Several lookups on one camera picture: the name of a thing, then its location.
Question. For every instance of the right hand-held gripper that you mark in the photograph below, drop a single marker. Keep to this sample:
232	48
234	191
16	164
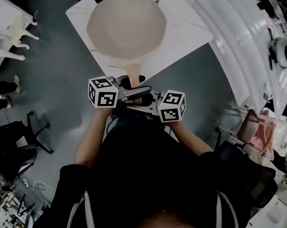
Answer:
171	106

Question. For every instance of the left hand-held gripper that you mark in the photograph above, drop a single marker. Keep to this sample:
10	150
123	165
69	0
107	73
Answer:
103	92

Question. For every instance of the person's left forearm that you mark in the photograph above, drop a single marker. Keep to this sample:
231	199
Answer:
91	139

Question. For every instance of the person's right forearm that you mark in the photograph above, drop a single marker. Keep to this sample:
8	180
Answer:
191	139

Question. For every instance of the person's black shirt torso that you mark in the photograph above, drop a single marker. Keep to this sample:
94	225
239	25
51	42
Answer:
143	174

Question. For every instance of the white curved counter unit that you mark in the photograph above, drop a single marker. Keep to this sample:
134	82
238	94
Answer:
238	44

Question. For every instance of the brown wooden chair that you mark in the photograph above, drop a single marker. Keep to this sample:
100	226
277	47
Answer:
248	125

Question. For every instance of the pink cloth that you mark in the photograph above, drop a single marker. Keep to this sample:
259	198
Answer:
264	134

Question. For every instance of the black office chair with castors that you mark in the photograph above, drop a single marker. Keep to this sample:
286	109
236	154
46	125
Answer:
17	146

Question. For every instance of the beige animal skeleton model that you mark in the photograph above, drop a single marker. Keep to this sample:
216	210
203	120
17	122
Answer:
12	35

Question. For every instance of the black mesh office chair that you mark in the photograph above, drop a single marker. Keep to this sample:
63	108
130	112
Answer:
250	174

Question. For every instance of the white power strip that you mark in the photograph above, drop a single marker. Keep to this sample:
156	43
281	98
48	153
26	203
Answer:
25	182

